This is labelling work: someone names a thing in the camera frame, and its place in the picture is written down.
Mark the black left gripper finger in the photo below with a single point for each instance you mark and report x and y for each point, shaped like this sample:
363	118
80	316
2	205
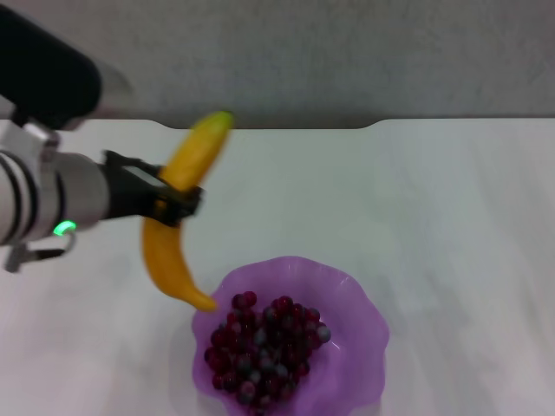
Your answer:
178	208

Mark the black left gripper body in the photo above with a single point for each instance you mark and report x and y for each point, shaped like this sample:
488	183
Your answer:
126	190

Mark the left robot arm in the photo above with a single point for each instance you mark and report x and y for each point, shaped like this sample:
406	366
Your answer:
43	73

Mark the purple wavy plastic plate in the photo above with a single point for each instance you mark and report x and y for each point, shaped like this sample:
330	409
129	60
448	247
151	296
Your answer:
355	329

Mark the red purple grape bunch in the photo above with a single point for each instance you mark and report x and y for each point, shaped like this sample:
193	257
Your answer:
264	342

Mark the yellow banana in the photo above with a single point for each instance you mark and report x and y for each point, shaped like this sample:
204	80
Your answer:
195	151

